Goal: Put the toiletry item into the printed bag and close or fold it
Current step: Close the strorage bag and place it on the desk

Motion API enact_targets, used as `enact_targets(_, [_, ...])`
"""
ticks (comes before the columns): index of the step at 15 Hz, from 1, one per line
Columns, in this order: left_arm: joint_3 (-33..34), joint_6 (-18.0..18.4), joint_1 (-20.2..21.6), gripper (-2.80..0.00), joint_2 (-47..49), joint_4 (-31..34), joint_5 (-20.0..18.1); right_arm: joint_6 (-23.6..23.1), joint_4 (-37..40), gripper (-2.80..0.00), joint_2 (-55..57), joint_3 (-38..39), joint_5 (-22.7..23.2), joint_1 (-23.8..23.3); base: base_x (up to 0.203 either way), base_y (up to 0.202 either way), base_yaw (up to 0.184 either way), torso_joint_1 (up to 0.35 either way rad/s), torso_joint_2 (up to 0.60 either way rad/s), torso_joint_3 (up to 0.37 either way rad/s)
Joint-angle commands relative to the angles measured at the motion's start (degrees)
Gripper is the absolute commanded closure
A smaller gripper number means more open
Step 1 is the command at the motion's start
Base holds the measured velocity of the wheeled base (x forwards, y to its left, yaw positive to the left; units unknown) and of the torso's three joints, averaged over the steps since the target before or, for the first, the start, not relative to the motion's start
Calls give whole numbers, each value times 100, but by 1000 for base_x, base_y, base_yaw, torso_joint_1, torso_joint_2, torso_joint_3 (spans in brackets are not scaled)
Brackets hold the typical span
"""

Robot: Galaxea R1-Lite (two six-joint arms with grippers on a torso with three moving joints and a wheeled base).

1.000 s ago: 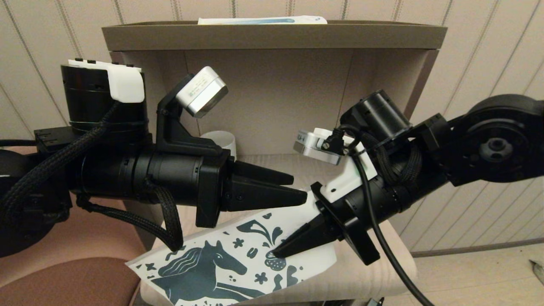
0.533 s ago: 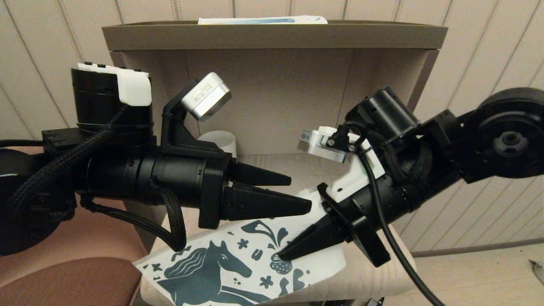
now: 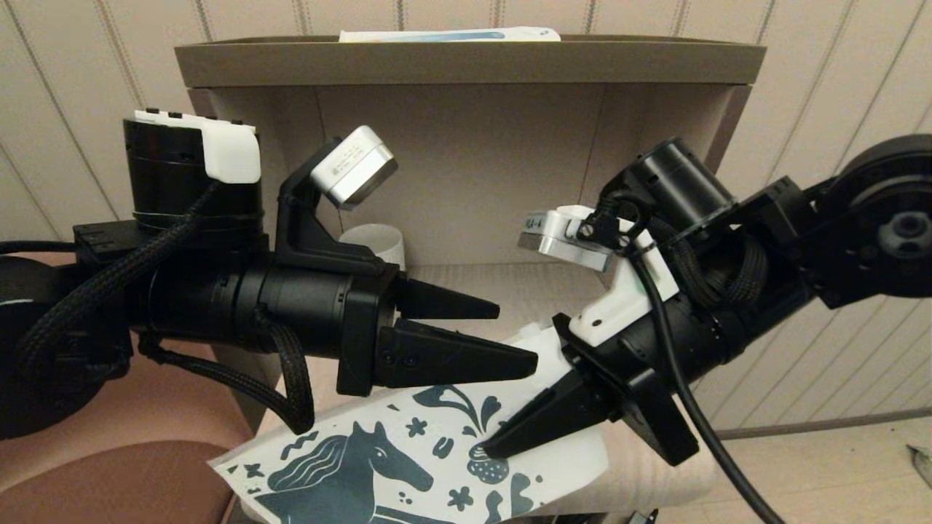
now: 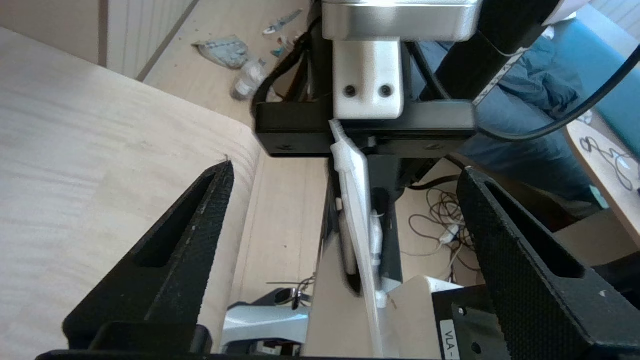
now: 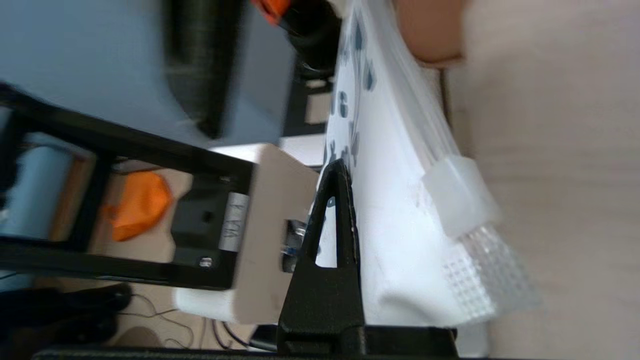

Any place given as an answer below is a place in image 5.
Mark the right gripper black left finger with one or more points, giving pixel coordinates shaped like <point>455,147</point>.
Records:
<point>325,300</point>

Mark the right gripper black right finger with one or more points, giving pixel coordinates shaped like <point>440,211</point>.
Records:
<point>410,342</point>

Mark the white horse-print zipper pouch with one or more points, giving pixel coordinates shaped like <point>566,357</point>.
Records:
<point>400,225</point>

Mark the orange bag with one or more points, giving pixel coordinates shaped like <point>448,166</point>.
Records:
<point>140,205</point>

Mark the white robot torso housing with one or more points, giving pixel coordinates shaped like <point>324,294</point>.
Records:
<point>270,225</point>

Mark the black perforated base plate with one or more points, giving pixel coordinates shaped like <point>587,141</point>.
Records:
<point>297,110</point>

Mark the black robot torso frame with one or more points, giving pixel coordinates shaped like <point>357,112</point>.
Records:
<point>125,142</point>

